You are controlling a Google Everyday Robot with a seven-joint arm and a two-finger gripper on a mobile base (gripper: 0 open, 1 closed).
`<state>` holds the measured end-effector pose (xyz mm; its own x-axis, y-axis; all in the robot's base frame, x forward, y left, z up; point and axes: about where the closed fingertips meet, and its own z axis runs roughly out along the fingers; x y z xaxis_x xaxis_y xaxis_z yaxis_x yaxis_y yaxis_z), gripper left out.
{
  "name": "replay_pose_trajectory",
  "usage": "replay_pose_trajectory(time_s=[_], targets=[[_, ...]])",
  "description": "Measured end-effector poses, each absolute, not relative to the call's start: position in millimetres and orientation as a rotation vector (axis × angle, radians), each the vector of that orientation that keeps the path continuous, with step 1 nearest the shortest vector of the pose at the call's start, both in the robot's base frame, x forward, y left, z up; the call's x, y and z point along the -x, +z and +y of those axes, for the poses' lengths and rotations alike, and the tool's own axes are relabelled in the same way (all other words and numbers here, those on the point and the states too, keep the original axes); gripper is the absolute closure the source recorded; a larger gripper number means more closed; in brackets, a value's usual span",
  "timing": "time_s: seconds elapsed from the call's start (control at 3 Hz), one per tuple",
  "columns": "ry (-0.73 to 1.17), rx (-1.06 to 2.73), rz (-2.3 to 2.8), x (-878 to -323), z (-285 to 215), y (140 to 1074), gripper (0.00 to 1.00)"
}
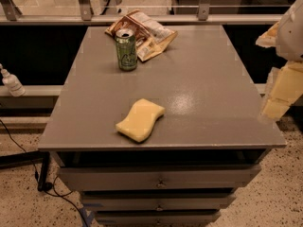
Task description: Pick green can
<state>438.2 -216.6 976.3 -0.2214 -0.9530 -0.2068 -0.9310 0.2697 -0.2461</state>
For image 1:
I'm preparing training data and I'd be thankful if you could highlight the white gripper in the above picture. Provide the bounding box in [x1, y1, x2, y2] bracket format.
[256, 0, 303, 121]

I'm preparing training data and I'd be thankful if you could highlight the green soda can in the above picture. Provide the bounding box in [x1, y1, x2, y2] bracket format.
[115, 28, 137, 71]

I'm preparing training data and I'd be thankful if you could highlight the grey drawer cabinet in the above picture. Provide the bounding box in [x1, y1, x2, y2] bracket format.
[39, 26, 286, 226]

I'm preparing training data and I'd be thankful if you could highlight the crumpled brown snack bag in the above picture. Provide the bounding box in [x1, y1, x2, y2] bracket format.
[105, 10, 177, 61]

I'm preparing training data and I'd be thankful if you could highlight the yellow sponge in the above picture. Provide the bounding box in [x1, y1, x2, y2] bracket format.
[116, 98, 165, 143]

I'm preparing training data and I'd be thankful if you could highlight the white spray bottle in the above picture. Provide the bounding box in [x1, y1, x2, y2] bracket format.
[0, 64, 26, 97]

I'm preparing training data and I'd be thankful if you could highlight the metal window railing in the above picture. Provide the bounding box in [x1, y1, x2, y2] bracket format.
[0, 0, 303, 26]

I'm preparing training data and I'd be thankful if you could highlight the black floor cable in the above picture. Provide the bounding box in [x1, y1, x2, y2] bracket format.
[0, 118, 91, 227]

